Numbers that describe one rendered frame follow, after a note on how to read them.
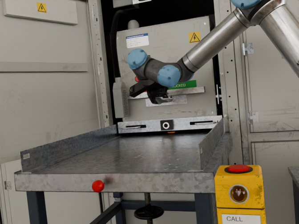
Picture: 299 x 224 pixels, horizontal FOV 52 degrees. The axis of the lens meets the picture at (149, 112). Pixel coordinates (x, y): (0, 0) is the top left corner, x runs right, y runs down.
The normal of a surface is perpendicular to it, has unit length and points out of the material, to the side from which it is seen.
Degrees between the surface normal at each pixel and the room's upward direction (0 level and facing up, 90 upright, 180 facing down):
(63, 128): 90
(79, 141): 90
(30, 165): 90
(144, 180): 90
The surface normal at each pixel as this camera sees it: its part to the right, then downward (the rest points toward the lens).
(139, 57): -0.32, -0.43
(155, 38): -0.32, 0.08
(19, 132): 0.76, -0.04
